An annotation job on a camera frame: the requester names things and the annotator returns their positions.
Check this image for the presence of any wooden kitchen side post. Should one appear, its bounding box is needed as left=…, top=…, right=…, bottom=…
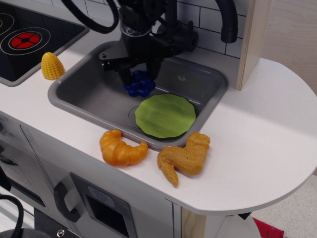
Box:
left=236, top=0, right=272, bottom=90

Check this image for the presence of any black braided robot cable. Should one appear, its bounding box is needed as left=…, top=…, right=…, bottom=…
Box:
left=60, top=0, right=120, bottom=34

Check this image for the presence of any yellow toy corn piece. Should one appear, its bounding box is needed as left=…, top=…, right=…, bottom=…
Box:
left=41, top=52, right=65, bottom=80

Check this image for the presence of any orange toy croissant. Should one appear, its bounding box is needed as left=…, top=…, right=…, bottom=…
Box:
left=100, top=129, right=149, bottom=166

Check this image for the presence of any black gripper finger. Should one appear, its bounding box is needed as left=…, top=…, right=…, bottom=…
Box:
left=118, top=67, right=132, bottom=86
left=146, top=58, right=163, bottom=80

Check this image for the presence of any dark grey oven door handle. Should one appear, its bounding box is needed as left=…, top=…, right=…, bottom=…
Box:
left=53, top=182, right=80, bottom=223

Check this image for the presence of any black toy stovetop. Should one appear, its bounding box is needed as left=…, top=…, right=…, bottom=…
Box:
left=0, top=2, right=89, bottom=87

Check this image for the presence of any red cloth on floor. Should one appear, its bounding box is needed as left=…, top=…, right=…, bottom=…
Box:
left=253, top=218, right=284, bottom=238

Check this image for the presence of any green toy plate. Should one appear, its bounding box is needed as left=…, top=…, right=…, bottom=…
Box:
left=135, top=94, right=196, bottom=138

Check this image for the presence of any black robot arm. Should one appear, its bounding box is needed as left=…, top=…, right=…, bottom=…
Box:
left=99, top=0, right=182, bottom=86

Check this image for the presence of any black toy faucet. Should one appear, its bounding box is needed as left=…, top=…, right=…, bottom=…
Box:
left=156, top=0, right=239, bottom=57

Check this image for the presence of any blue toy blueberries cluster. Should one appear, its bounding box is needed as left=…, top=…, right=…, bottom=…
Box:
left=123, top=70, right=156, bottom=98

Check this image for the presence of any toy fried chicken wing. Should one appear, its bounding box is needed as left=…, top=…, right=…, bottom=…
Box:
left=157, top=132, right=211, bottom=187

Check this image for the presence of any black cable lower left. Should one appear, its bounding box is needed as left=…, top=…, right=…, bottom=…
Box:
left=0, top=194, right=25, bottom=238

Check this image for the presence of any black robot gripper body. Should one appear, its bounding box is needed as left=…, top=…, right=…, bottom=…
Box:
left=99, top=22, right=183, bottom=72

